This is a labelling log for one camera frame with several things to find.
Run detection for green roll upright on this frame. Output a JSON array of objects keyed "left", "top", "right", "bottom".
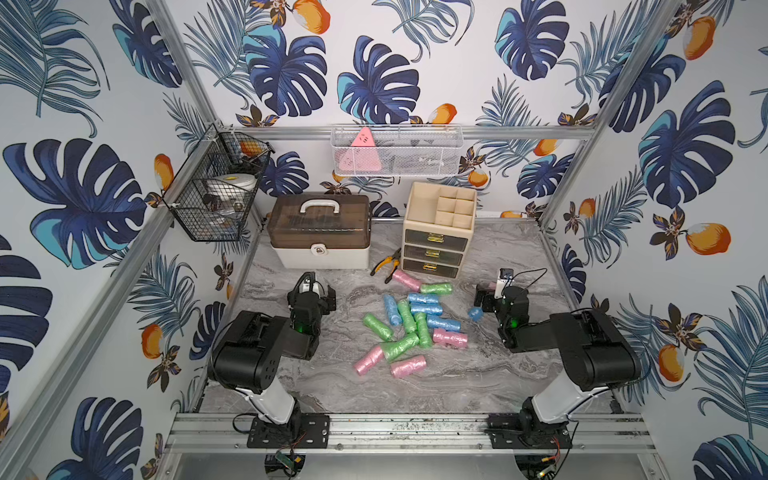
[
  {"left": 397, "top": 299, "right": 417, "bottom": 334},
  {"left": 414, "top": 312, "right": 433, "bottom": 349}
]

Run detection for blue roll lower right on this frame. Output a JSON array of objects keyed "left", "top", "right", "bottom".
[{"left": 427, "top": 315, "right": 461, "bottom": 332}]

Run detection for white tape roll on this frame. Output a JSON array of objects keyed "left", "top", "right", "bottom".
[{"left": 206, "top": 173, "right": 257, "bottom": 198}]

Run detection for black wire basket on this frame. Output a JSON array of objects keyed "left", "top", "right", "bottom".
[{"left": 162, "top": 125, "right": 274, "bottom": 243}]

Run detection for green roll near drawer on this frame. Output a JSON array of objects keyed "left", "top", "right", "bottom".
[{"left": 420, "top": 283, "right": 453, "bottom": 296}]

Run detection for green roll right upright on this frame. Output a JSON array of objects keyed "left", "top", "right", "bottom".
[{"left": 414, "top": 312, "right": 433, "bottom": 349}]

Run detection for blue roll middle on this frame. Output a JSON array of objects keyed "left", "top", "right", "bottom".
[{"left": 410, "top": 302, "right": 444, "bottom": 317}]

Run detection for pink roll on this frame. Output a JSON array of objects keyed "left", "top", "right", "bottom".
[
  {"left": 432, "top": 328, "right": 469, "bottom": 349},
  {"left": 390, "top": 355, "right": 427, "bottom": 379},
  {"left": 392, "top": 270, "right": 422, "bottom": 293},
  {"left": 353, "top": 345, "right": 385, "bottom": 376}
]

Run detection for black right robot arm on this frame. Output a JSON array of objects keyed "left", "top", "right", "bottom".
[{"left": 474, "top": 277, "right": 641, "bottom": 450}]

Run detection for brown lidded storage box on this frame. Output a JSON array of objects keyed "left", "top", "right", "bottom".
[{"left": 267, "top": 193, "right": 372, "bottom": 271}]

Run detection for pink triangle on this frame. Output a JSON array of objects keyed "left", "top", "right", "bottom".
[{"left": 337, "top": 127, "right": 382, "bottom": 174}]

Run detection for green roll left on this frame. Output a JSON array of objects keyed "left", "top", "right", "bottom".
[{"left": 362, "top": 313, "right": 394, "bottom": 341}]

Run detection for green roll lower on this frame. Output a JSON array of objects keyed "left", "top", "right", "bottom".
[{"left": 380, "top": 332, "right": 420, "bottom": 363}]

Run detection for beige drawer organizer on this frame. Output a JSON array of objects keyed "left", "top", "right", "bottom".
[{"left": 401, "top": 182, "right": 477, "bottom": 280}]

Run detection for yellow black pliers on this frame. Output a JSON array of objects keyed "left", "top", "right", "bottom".
[{"left": 370, "top": 248, "right": 401, "bottom": 284}]

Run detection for green roll centre upright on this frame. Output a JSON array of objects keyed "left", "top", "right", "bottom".
[{"left": 397, "top": 299, "right": 417, "bottom": 334}]

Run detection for clear wall tray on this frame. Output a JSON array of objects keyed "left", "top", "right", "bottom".
[{"left": 330, "top": 125, "right": 464, "bottom": 178}]

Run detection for blue roll top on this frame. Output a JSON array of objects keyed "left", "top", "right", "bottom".
[{"left": 407, "top": 293, "right": 440, "bottom": 305}]

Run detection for blue roll left upright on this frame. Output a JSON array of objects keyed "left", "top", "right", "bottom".
[{"left": 382, "top": 294, "right": 403, "bottom": 326}]

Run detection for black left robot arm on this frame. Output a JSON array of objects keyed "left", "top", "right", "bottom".
[{"left": 208, "top": 272, "right": 336, "bottom": 450}]

